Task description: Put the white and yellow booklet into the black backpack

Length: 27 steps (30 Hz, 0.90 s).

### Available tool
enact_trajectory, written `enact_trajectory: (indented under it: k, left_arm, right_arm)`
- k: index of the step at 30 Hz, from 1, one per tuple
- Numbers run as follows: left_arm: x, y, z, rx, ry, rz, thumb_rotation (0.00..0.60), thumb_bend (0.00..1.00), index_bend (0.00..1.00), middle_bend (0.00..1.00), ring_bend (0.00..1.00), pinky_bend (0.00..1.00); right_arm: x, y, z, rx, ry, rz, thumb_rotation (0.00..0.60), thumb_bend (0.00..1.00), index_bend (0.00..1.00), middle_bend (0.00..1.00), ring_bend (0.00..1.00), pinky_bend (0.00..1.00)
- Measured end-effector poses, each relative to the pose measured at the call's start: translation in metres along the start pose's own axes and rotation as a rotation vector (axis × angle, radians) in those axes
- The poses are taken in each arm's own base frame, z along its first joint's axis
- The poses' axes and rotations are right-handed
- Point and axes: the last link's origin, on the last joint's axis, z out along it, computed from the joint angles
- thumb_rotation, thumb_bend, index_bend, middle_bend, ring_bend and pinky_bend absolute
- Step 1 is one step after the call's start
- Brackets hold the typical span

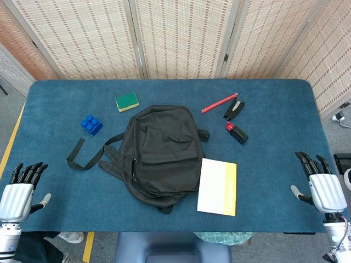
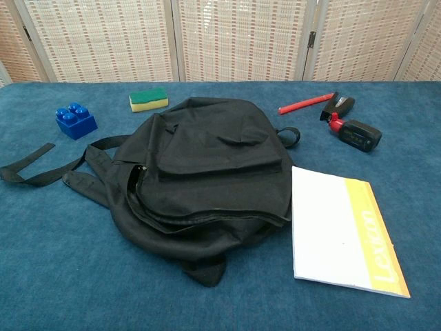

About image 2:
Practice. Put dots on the blue table cloth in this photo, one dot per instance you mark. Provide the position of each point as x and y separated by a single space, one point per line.
69 258

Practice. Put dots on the red pen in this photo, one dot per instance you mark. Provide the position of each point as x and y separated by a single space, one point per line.
303 103

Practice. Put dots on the green and yellow sponge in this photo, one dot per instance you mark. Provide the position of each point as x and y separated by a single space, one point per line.
148 100

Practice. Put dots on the woven folding screen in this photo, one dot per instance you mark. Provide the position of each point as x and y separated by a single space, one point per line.
103 34

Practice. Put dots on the black device with red cap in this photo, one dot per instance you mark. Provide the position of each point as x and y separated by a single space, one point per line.
358 136

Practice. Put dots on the blue toy building brick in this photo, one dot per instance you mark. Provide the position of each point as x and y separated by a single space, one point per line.
77 125

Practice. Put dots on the white yellow notebook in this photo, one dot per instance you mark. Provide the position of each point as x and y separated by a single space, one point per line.
327 224

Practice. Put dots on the black fabric backpack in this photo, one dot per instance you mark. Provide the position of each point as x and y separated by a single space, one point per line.
206 172

